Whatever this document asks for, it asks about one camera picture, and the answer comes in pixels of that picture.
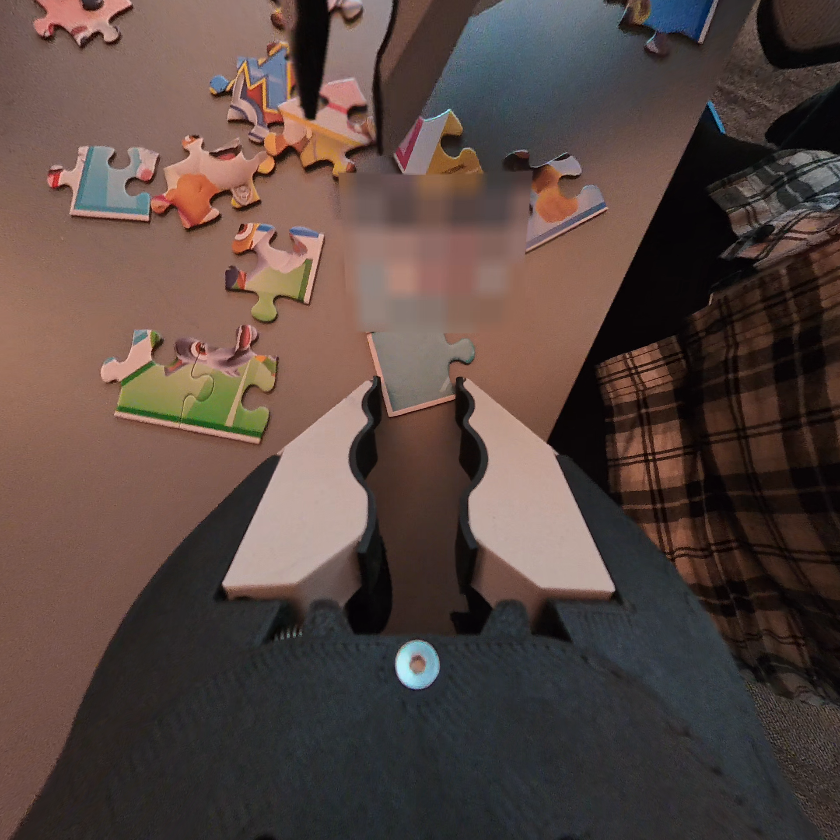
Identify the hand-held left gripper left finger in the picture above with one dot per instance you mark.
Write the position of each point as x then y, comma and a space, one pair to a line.
295, 525

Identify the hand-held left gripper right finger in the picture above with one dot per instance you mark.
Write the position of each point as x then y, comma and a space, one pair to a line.
538, 525

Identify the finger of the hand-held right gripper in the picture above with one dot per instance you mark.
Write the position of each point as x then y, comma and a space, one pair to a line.
420, 52
310, 52

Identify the blue yellow zigzag puzzle piece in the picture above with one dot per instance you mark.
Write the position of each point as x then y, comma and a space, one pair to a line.
259, 85

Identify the yellow pink corner puzzle piece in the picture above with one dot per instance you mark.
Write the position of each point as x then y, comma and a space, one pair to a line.
426, 141

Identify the yellow white pink puzzle piece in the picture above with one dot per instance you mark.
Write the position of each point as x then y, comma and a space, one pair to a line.
328, 141

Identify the green striped edge puzzle piece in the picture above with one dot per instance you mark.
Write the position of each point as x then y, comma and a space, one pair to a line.
223, 407

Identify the teal husky dog puzzle section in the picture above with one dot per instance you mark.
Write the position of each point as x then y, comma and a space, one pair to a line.
413, 374

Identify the green white dog puzzle piece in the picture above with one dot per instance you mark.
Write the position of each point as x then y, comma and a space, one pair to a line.
282, 275

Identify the grey desk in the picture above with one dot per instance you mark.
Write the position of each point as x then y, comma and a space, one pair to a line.
65, 492

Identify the orange white badge puzzle piece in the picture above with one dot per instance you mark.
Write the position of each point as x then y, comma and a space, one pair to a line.
197, 190

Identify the plaid clothing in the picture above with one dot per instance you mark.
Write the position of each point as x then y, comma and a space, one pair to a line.
735, 459

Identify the blue puzzle piece with dog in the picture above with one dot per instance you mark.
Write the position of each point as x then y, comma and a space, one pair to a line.
564, 203

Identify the pink badge puzzle piece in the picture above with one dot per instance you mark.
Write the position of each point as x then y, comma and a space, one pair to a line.
72, 16

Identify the teal striped edge puzzle piece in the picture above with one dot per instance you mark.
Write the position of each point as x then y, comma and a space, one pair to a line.
98, 190

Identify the blue sky puzzle section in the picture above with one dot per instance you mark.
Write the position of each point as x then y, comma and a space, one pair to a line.
676, 16

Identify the grey fabric seat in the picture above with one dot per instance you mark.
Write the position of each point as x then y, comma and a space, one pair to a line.
800, 29

